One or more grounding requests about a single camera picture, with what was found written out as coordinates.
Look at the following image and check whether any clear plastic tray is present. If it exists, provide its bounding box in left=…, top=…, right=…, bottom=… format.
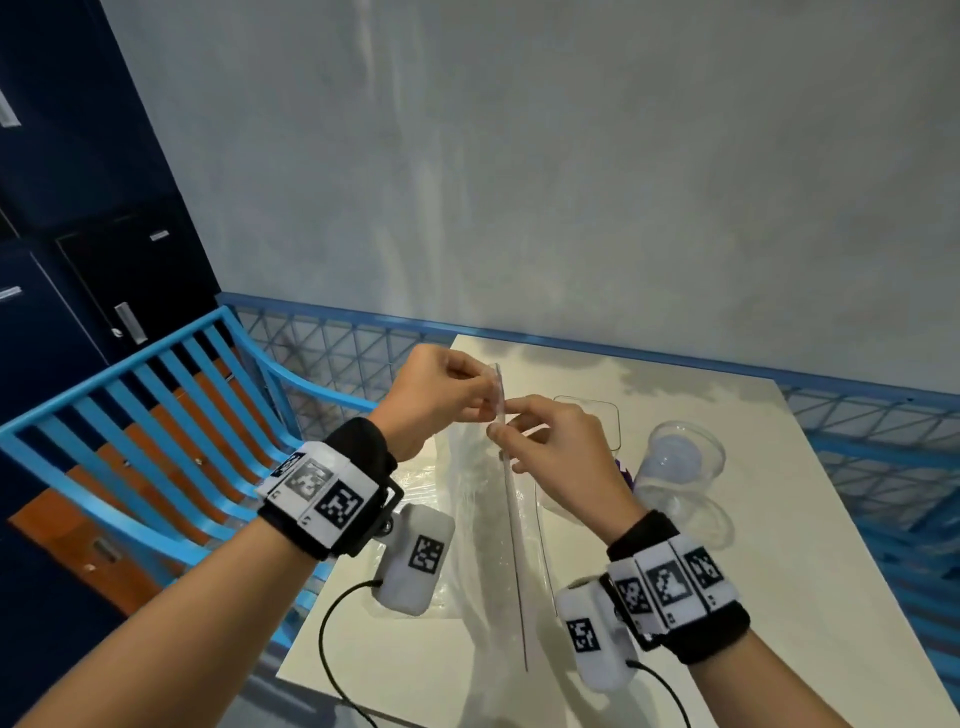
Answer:
left=534, top=395, right=624, bottom=526

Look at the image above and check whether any orange wooden drawer unit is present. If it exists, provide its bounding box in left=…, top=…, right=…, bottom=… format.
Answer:
left=10, top=358, right=280, bottom=618

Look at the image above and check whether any blue slatted chair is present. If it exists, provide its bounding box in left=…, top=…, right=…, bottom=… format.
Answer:
left=0, top=305, right=378, bottom=654

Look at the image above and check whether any clear plastic cup lid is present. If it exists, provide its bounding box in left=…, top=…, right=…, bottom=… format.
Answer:
left=637, top=486, right=737, bottom=550

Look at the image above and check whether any person's left hand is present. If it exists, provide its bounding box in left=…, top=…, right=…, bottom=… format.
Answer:
left=371, top=345, right=501, bottom=463

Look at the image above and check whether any dark blue cabinet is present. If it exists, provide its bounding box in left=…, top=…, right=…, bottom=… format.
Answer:
left=0, top=0, right=222, bottom=519

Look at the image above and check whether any person's right forearm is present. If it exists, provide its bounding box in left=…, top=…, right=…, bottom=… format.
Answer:
left=686, top=626, right=852, bottom=728

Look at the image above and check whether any person's left forearm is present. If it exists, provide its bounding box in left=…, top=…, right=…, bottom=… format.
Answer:
left=15, top=517, right=339, bottom=728

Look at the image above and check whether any clear plastic zip bag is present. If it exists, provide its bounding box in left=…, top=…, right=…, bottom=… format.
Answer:
left=431, top=362, right=561, bottom=728

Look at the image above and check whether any silver door handle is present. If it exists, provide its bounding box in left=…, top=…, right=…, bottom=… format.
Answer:
left=111, top=301, right=150, bottom=347

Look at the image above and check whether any black wristband with marker tags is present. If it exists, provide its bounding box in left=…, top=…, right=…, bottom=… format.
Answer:
left=256, top=417, right=406, bottom=563
left=604, top=510, right=752, bottom=667

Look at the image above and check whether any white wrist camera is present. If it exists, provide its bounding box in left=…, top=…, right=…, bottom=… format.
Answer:
left=554, top=576, right=641, bottom=695
left=372, top=503, right=457, bottom=618

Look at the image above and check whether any blue metal mesh railing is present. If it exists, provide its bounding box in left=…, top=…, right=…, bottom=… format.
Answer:
left=216, top=291, right=960, bottom=687

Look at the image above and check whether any person's right hand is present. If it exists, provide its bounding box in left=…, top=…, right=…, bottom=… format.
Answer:
left=486, top=395, right=648, bottom=545

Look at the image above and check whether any black camera cable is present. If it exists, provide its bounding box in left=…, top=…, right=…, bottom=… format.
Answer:
left=318, top=578, right=385, bottom=728
left=624, top=659, right=693, bottom=728

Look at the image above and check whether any clear plastic cup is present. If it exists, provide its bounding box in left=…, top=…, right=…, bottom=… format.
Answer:
left=633, top=420, right=728, bottom=519

